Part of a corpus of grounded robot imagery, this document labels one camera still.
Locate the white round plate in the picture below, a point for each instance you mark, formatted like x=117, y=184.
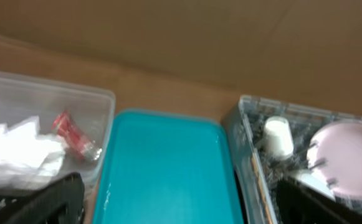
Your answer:
x=339, y=146

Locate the wooden chopstick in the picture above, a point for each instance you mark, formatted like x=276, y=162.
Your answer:
x=263, y=190

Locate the white napkin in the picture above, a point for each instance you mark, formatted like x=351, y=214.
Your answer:
x=29, y=160

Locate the clear plastic bin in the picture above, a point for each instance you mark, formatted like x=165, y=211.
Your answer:
x=92, y=110

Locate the small grey-white bowl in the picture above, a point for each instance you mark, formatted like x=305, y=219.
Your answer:
x=306, y=178

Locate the cream cup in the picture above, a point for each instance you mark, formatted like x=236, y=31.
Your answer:
x=278, y=142

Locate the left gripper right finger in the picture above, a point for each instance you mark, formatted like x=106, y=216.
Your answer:
x=300, y=204

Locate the red snack wrapper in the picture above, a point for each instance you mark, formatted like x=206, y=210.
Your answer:
x=81, y=146

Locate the teal serving tray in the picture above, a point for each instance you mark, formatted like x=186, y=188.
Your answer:
x=166, y=168

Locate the grey dishwasher rack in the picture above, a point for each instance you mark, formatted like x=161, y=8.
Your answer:
x=244, y=127

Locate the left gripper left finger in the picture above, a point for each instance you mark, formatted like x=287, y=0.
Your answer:
x=59, y=202

